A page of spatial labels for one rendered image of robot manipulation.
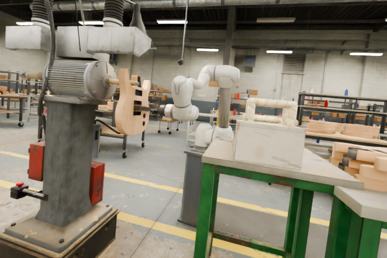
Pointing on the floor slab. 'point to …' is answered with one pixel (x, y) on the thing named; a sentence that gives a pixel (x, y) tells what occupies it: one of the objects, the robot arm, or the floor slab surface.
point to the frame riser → (87, 249)
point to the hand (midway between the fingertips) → (137, 107)
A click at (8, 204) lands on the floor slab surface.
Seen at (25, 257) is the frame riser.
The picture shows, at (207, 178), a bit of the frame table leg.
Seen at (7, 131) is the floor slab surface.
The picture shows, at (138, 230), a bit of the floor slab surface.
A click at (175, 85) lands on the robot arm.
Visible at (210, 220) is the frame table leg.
